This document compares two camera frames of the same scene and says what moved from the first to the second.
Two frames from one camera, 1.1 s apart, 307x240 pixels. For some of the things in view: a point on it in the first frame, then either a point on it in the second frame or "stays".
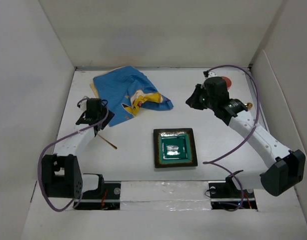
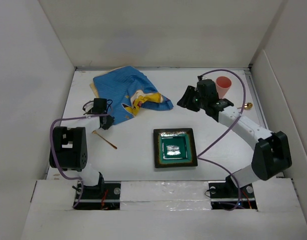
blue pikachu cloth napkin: x=127 y=90 stays
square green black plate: x=174 y=148 stays
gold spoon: x=249 y=105 stays
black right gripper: x=192 y=101 → x=186 y=100
